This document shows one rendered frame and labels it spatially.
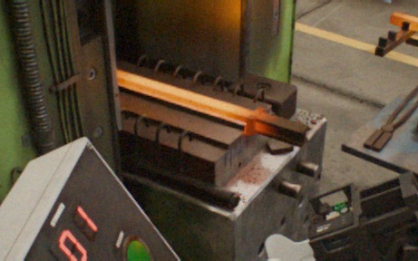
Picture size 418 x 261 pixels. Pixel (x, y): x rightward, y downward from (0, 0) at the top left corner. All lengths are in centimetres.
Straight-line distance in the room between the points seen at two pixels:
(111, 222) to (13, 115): 24
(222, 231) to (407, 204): 51
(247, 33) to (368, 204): 77
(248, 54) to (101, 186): 74
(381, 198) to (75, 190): 30
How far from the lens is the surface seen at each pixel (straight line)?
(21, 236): 59
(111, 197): 70
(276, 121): 109
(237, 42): 135
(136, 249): 70
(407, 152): 155
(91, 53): 94
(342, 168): 278
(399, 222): 62
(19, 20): 81
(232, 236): 106
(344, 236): 62
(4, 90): 84
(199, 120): 113
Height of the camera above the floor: 157
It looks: 32 degrees down
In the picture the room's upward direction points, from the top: 2 degrees clockwise
